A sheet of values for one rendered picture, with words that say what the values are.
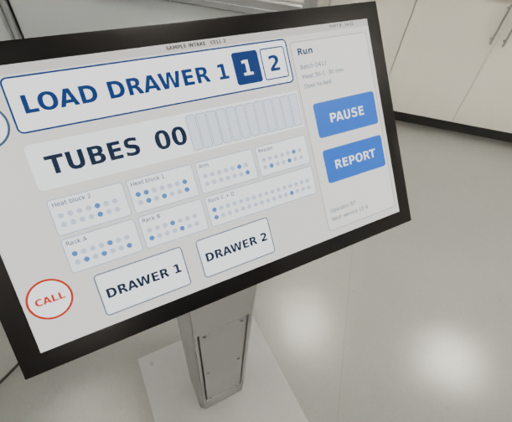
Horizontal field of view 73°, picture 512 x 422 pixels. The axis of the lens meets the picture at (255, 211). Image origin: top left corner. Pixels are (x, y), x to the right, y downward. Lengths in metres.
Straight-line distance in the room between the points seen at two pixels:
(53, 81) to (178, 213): 0.17
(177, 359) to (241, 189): 1.05
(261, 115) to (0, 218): 0.29
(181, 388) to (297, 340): 0.46
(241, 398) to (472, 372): 0.89
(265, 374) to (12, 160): 1.14
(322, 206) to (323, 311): 1.11
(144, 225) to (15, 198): 0.12
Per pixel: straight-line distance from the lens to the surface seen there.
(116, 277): 0.40
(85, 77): 0.40
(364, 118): 0.51
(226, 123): 0.41
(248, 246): 0.42
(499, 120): 2.83
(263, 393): 1.35
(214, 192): 0.40
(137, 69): 0.40
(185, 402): 1.34
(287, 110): 0.44
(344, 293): 1.61
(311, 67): 0.47
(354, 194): 0.49
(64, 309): 0.41
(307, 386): 1.42
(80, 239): 0.39
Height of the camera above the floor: 1.34
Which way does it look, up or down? 47 degrees down
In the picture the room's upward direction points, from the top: 6 degrees clockwise
